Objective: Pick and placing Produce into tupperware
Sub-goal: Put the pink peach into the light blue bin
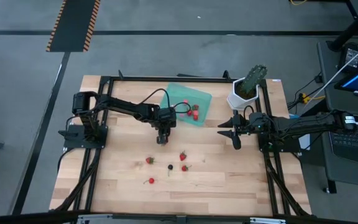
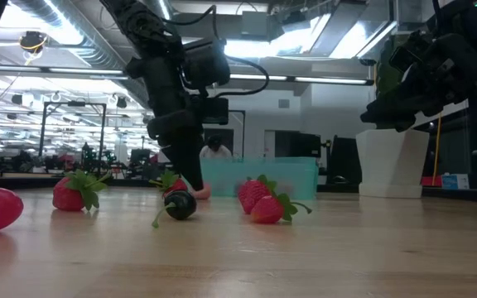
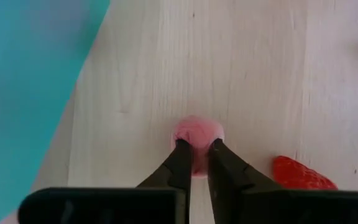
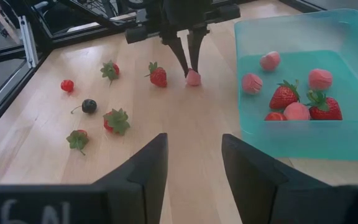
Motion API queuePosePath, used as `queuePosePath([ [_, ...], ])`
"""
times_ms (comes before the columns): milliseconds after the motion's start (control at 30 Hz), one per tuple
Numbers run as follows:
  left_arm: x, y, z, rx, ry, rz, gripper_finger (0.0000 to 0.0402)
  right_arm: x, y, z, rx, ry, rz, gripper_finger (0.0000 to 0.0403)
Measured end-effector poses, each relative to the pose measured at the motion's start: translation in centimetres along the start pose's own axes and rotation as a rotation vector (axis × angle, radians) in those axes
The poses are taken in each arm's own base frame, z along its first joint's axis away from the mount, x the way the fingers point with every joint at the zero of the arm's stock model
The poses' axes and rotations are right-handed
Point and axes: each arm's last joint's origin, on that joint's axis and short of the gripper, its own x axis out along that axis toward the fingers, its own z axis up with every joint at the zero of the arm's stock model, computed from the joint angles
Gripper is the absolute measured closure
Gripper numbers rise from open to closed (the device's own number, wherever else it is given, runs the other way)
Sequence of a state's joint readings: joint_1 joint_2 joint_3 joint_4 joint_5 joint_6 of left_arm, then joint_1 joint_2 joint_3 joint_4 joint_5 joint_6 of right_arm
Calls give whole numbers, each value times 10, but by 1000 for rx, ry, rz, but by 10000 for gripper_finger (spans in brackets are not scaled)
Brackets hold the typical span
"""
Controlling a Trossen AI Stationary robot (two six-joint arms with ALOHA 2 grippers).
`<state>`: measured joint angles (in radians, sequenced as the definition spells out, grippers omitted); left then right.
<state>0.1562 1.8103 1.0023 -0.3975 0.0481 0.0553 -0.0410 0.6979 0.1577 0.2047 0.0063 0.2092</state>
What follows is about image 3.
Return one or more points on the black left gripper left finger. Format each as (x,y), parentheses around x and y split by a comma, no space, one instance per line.
(176,174)

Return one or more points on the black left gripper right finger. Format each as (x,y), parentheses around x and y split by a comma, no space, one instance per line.
(228,177)

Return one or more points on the red plastic strawberry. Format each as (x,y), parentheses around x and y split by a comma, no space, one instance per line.
(300,175)

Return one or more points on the teal translucent plastic container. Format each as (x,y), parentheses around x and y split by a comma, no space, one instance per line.
(17,93)

